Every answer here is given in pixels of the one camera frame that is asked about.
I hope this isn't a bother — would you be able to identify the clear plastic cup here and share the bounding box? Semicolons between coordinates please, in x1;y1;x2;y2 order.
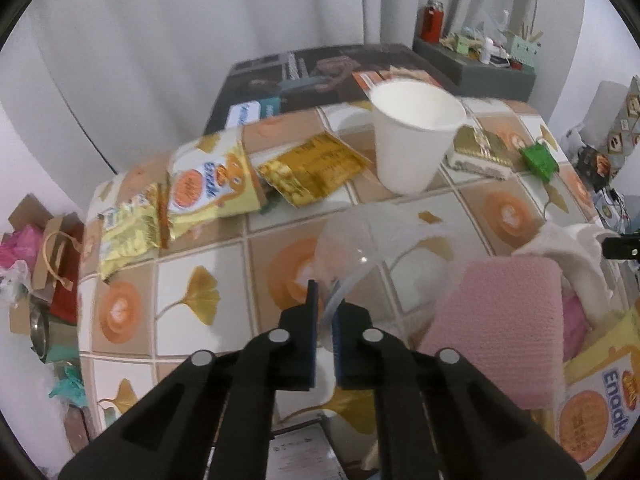
314;205;468;356

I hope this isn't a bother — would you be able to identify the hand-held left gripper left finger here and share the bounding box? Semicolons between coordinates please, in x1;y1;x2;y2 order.
57;280;321;480

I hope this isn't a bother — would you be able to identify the red bottle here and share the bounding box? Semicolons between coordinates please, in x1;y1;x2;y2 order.
420;0;446;43

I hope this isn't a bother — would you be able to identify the yellow snack packet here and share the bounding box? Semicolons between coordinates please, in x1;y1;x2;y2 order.
97;182;173;281

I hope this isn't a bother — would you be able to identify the pink plastic bag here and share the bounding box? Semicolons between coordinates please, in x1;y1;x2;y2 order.
0;225;43;261

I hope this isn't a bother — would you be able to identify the green small packet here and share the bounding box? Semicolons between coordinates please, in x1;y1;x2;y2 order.
519;142;558;181

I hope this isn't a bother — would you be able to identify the gold white small packet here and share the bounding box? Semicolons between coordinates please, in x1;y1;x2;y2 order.
446;126;515;180

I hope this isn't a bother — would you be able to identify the white paper cup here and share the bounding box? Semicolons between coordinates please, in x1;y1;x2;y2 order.
368;78;467;195

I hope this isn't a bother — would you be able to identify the brown cardboard box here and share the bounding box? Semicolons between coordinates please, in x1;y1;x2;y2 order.
7;194;86;336

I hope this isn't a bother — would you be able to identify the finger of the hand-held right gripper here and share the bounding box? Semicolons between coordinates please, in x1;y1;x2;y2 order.
602;232;640;261

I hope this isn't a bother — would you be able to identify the grey cabinet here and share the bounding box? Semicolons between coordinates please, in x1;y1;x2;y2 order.
412;37;536;103

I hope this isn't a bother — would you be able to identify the red paper bag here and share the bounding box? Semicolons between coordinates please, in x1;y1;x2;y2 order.
42;215;83;321

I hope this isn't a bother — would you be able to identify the orange white packet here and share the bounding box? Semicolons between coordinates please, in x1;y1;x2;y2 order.
351;66;443;106

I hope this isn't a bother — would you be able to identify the gold corn snack packet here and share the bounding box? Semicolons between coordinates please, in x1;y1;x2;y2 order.
255;132;373;208

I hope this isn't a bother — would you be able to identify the pink textured packet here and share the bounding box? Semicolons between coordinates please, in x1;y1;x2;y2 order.
417;255;568;411

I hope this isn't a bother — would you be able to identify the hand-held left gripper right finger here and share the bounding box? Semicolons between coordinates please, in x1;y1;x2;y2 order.
332;300;586;480

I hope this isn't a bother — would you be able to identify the white cloth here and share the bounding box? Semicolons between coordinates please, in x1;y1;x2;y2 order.
512;222;621;321

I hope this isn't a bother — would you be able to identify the metal pot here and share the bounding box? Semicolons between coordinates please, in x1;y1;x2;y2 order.
27;305;51;361

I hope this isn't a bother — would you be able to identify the dark printed board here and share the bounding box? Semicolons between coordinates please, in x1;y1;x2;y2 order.
202;42;458;136

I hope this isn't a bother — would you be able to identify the cardboard box with white label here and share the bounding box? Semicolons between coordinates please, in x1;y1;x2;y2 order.
270;422;351;480

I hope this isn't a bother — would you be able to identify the teal plastic bag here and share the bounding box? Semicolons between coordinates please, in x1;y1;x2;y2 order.
47;365;86;406

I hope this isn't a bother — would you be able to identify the cream orange snack packet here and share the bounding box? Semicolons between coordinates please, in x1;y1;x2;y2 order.
555;310;640;478
166;131;271;251

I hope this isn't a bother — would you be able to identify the tile patterned tablecloth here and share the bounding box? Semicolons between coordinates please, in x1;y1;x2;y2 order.
77;97;640;480

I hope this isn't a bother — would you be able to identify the mint green container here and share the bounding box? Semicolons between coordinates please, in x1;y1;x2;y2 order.
505;30;542;71

